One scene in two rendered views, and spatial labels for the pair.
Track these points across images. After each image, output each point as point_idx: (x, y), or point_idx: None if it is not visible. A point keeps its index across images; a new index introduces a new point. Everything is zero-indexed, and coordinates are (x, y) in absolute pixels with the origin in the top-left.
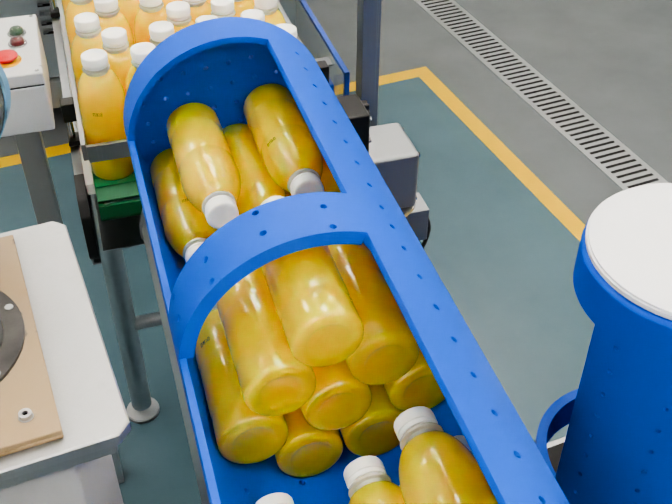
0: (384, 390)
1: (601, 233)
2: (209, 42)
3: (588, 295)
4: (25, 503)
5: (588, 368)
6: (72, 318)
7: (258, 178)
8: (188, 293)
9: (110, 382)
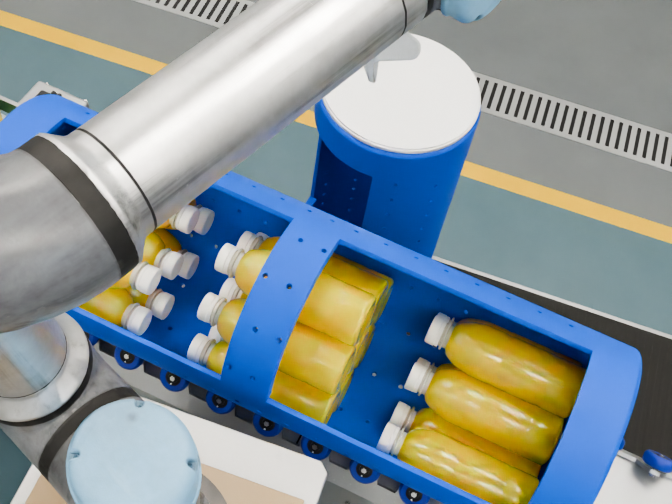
0: None
1: (345, 114)
2: None
3: (362, 161)
4: None
5: (372, 204)
6: (199, 435)
7: None
8: (256, 358)
9: (280, 450)
